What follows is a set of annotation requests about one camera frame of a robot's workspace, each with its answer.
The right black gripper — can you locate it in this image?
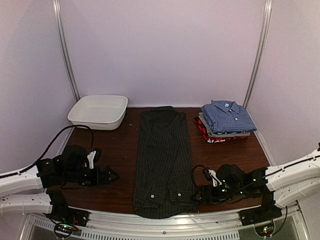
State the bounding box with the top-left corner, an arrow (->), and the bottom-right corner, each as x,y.
191,185 -> 244,206

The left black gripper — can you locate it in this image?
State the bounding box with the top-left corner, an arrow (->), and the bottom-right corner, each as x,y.
65,166 -> 119,188

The black pinstriped long sleeve shirt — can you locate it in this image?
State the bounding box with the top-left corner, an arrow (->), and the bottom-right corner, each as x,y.
133,106 -> 197,219

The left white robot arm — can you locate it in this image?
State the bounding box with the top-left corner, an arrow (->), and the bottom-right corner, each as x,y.
0,145 -> 120,222

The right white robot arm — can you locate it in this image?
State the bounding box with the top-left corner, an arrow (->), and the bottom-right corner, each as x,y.
191,149 -> 320,221

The white plastic tub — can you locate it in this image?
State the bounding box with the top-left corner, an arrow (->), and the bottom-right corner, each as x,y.
67,95 -> 129,131

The red black folded shirt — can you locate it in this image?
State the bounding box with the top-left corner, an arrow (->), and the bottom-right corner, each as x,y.
193,117 -> 249,144

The blue checked folded shirt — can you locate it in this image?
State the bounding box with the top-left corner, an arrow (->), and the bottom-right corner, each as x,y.
201,100 -> 257,133

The grey folded shirt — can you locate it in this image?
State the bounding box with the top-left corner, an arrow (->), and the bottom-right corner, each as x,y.
197,112 -> 251,138

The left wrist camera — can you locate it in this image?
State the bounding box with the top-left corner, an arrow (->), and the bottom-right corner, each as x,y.
85,148 -> 102,169

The front aluminium rail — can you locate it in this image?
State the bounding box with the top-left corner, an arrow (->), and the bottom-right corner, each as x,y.
17,198 -> 311,240

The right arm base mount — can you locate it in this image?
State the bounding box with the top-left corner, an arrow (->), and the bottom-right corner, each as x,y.
239,193 -> 288,239

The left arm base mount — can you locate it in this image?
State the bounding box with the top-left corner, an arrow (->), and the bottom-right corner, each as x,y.
44,190 -> 90,240

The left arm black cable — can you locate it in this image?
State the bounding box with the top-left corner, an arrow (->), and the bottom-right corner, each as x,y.
0,124 -> 95,180

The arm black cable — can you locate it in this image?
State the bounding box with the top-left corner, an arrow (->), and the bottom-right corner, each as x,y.
190,154 -> 320,204
0,124 -> 95,180

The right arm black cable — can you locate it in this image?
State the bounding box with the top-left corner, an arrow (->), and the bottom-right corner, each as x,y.
190,154 -> 320,204

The left aluminium frame post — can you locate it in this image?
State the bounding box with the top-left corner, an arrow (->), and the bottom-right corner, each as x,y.
52,0 -> 81,102

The aluminium frame post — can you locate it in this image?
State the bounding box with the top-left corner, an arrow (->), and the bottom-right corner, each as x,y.
52,0 -> 81,102
243,0 -> 273,109

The right aluminium frame post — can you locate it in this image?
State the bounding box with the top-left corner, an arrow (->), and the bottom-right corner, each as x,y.
243,0 -> 273,109

